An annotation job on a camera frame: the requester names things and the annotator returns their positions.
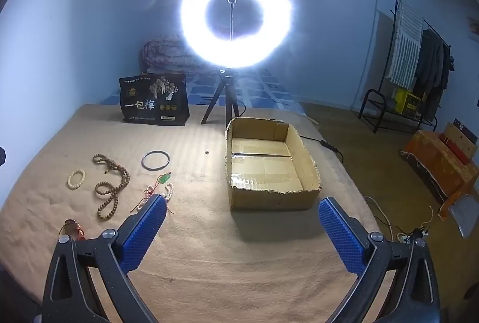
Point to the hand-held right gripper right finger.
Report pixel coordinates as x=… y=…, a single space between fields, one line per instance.
x=342 y=229

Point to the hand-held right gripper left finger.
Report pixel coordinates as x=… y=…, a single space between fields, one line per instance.
x=144 y=229

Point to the dark bangle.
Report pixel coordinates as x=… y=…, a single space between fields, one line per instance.
x=143 y=161

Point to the red charm ornament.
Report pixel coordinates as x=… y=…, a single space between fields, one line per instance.
x=73 y=228

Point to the cardboard box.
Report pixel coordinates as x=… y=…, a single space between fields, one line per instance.
x=269 y=196

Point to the white power strip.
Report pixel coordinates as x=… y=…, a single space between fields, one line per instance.
x=406 y=237

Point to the orange covered box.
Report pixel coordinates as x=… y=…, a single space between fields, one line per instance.
x=434 y=158

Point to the black printed snack bag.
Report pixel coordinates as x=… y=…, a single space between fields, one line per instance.
x=153 y=98

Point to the yellow crate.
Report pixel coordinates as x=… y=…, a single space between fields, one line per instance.
x=406 y=102

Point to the wooden board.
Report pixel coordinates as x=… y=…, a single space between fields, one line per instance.
x=462 y=138

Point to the blue checked bed sheet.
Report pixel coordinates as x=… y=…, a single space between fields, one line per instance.
x=262 y=91

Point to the black tripod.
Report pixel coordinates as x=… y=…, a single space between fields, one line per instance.
x=224 y=85

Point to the rolled patterned quilt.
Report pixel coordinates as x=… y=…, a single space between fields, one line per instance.
x=161 y=54

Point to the dark hanging clothes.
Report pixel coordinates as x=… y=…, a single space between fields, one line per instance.
x=430 y=65

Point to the striped towel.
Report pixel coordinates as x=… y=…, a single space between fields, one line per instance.
x=406 y=42

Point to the black clothes rack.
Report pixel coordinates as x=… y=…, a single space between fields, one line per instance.
x=395 y=9

